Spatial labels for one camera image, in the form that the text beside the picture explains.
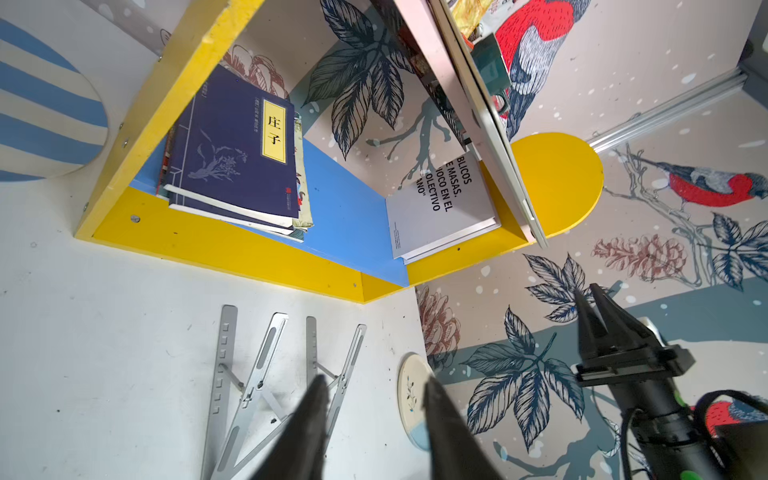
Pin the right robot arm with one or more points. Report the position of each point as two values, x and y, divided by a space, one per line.
682 448

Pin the dark blue book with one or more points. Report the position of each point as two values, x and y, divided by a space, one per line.
232 157

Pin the silver folding laptop stand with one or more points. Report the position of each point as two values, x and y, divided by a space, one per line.
233 402

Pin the dark green mug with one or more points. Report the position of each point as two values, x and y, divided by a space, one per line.
490 63

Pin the cream and blue plate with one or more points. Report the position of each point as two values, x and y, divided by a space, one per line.
413 376

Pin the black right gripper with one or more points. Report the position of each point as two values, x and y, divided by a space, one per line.
639 377

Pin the blue striped round plate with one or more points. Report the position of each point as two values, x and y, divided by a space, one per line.
52 119

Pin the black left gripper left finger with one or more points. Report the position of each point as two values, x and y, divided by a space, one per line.
299 452

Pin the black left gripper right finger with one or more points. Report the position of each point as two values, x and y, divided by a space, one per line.
454 452

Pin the white book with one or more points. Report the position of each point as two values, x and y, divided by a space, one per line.
440 210

